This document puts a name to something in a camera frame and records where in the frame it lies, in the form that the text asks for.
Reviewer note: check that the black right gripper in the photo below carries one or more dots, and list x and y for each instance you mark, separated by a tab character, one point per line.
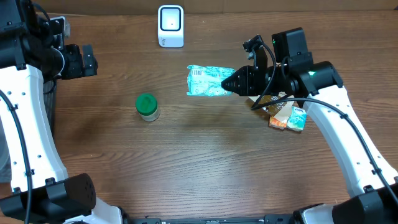
247	78

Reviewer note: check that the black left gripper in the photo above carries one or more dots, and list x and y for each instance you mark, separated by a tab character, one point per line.
79	69

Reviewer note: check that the teal snack packet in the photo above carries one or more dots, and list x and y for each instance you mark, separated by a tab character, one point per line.
206	81

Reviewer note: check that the beige brown snack pouch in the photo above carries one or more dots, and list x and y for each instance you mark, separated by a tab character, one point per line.
280	111

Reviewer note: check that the orange snack pack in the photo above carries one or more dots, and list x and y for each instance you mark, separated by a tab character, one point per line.
275	123

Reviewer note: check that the teal tissue pack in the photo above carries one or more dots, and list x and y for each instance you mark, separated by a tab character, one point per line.
297	119

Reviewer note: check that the green lid jar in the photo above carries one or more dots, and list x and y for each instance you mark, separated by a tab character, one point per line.
147	107

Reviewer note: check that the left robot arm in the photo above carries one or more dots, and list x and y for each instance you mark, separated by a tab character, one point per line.
34	52

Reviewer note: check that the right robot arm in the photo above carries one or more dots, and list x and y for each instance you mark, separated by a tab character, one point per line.
287	67

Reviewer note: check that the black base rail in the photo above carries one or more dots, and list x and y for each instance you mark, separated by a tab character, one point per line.
211	221

